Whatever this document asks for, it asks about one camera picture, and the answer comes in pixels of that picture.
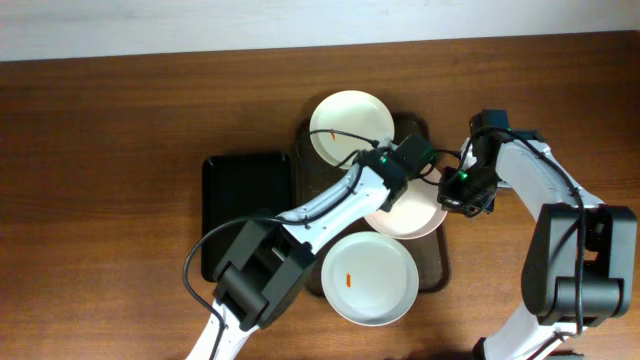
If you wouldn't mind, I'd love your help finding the white plate top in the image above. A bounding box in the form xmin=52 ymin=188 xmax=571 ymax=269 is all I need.
xmin=309 ymin=90 xmax=395 ymax=166

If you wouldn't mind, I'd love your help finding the white plate bottom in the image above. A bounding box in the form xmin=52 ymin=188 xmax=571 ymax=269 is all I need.
xmin=321 ymin=231 xmax=419 ymax=327

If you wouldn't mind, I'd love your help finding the white plate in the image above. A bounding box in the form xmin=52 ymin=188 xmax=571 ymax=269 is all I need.
xmin=321 ymin=231 xmax=419 ymax=327
xmin=309 ymin=90 xmax=395 ymax=166
xmin=364 ymin=179 xmax=447 ymax=240

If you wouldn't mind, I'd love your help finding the brown serving tray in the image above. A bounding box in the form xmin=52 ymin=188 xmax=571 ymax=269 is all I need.
xmin=291 ymin=112 xmax=451 ymax=298

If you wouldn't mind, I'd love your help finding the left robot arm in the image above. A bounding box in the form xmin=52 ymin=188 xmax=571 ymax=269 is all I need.
xmin=187 ymin=148 xmax=417 ymax=360

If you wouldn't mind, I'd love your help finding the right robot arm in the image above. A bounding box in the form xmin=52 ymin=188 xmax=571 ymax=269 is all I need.
xmin=437 ymin=110 xmax=638 ymax=360

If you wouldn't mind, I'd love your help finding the black small tray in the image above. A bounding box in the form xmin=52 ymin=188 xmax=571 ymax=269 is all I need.
xmin=200 ymin=151 xmax=294 ymax=284

